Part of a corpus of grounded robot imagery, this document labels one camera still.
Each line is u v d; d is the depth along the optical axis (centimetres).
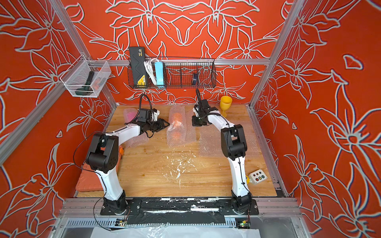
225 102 101
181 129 98
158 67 89
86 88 82
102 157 51
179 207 74
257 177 79
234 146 58
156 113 92
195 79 92
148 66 84
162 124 90
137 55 85
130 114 103
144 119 77
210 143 97
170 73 101
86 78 90
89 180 79
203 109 81
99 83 86
